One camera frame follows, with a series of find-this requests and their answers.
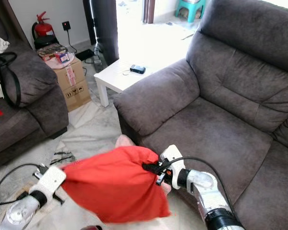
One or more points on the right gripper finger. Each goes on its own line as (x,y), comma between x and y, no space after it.
(150,166)

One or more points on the red pillow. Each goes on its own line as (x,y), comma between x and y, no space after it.
(115,184)

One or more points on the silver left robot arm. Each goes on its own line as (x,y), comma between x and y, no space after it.
(21,213)

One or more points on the dark grey two-seat sofa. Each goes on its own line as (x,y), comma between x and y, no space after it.
(225,91)

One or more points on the dark grey fabric sofa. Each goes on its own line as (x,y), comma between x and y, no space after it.
(38,96)

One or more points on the white side table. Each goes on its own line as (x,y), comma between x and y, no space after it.
(115,76)

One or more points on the small black device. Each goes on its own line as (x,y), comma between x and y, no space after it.
(137,69)

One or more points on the tray of small items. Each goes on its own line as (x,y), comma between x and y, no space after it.
(57,52)

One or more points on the teal plastic stool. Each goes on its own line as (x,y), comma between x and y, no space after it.
(189,8)

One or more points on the red fire extinguisher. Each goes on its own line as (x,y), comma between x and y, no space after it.
(43,29)

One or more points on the white crumpled cloth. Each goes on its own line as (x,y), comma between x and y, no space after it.
(0,45)

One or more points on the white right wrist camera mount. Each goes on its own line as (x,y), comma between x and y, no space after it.
(173,160)

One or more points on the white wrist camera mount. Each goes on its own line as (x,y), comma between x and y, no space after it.
(50,179)
(173,160)

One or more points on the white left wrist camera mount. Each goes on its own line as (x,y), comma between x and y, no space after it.
(50,179)

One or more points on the brown door frame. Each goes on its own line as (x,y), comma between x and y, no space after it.
(149,10)

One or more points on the black wall socket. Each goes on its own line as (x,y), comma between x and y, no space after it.
(66,25)

